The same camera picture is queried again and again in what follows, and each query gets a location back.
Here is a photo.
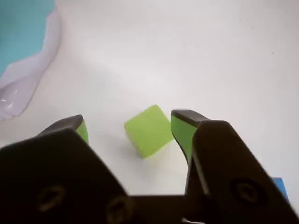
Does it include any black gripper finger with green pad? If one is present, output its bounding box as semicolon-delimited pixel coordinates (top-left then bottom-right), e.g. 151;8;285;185
0;114;135;224
171;109;299;224

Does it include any blue cube block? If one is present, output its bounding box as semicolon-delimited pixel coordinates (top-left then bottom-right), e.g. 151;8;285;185
271;177;292;206

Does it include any green cube block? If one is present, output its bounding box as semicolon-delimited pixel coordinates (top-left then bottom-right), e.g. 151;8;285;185
123;104;175;161

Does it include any teal whale-shaped bin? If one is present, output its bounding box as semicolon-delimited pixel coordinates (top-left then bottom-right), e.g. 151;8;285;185
0;0;62;121

